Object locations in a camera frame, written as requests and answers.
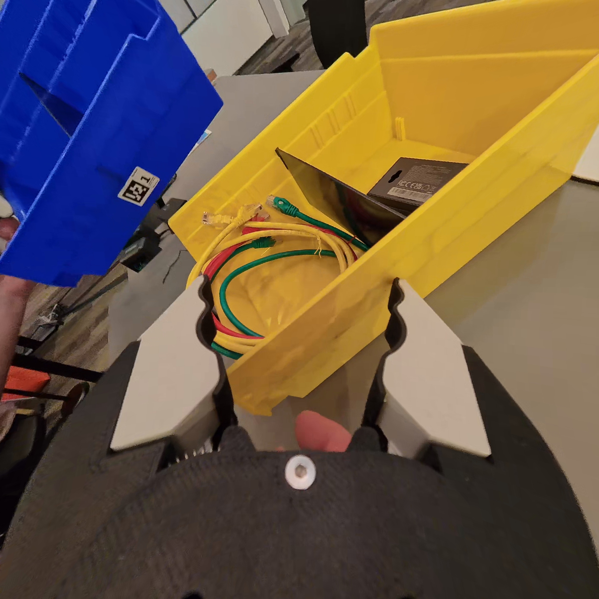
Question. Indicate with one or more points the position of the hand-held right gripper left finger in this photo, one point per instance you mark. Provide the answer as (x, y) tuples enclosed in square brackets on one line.
[(173, 374)]

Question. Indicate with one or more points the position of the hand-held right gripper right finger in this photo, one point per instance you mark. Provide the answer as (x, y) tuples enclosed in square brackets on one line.
[(430, 383)]

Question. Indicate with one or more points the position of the black network switch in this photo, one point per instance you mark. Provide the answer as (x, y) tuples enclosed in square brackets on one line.
[(421, 180)]

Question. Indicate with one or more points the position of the blue plastic bin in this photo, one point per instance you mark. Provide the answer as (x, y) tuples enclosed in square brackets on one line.
[(93, 140)]

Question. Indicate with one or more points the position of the yellow plastic bin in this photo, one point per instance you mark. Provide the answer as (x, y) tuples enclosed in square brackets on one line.
[(468, 93)]

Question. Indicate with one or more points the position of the person's right hand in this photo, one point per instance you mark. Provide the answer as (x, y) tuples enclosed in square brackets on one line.
[(323, 433)]

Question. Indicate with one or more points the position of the person's left hand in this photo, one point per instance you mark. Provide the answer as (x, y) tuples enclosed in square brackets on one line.
[(8, 231)]

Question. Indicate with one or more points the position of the black electronic box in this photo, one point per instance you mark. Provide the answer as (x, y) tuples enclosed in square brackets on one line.
[(140, 252)]

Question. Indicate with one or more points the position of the black bin divider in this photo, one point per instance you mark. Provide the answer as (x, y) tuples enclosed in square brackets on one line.
[(327, 196)]

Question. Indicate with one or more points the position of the white blue paper sheet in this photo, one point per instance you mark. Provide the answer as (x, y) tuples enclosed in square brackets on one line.
[(201, 142)]

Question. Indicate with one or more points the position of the black office chair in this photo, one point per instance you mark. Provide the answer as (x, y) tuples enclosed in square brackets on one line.
[(337, 28)]

